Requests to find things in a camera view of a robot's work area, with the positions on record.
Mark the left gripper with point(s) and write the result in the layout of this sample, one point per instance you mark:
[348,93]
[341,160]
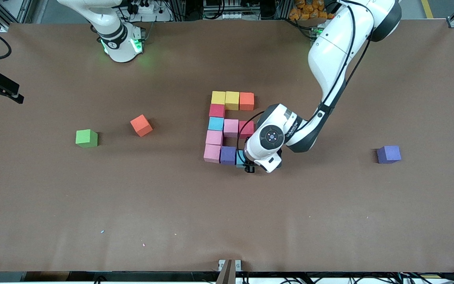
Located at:
[247,169]

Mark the blue foam cube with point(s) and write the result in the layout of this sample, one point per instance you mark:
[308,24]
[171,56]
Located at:
[240,157]
[216,124]

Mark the purple foam cube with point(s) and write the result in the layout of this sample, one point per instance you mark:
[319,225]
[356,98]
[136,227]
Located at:
[388,154]
[228,155]

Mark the red foam cube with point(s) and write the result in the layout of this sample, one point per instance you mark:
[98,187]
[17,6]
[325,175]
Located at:
[245,129]
[217,111]

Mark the pink foam cube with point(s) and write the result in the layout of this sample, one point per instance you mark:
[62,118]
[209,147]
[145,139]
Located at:
[214,138]
[212,154]
[231,128]

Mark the orange foam cube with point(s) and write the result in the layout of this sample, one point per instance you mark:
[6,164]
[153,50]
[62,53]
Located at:
[141,125]
[246,101]

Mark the yellow foam cube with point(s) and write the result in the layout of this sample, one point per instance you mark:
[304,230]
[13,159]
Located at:
[233,101]
[218,98]

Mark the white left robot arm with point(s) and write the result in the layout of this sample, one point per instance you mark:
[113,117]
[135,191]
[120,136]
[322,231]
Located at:
[337,51]

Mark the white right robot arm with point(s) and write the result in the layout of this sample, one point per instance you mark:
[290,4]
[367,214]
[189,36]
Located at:
[108,31]

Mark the brown table cover sheet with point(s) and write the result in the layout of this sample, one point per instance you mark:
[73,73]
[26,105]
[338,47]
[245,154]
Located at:
[227,221]

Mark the brown wooden beam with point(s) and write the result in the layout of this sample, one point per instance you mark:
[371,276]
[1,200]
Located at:
[227,274]

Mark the green foam cube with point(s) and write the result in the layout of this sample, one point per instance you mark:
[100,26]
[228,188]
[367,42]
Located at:
[86,139]

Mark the white connector strip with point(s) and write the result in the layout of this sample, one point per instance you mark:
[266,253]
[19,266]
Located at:
[233,15]

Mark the pile of orange fruit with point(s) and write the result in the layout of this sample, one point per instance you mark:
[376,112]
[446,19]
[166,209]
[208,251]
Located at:
[307,10]

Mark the white power strip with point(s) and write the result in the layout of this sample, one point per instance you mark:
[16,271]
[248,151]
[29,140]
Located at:
[146,8]

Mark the small metal bracket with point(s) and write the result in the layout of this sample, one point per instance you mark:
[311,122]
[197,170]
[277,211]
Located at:
[238,265]

